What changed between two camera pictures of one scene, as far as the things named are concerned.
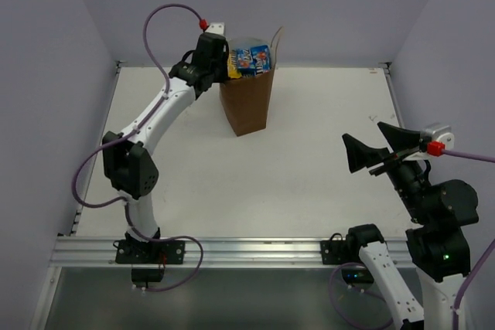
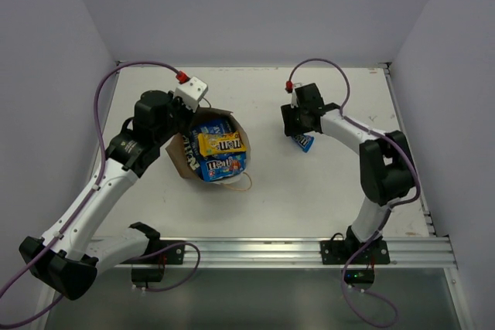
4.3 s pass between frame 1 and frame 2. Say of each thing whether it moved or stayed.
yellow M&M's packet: moved
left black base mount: stayed
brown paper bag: moved
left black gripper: moved
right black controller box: stayed
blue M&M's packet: moved
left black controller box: stayed
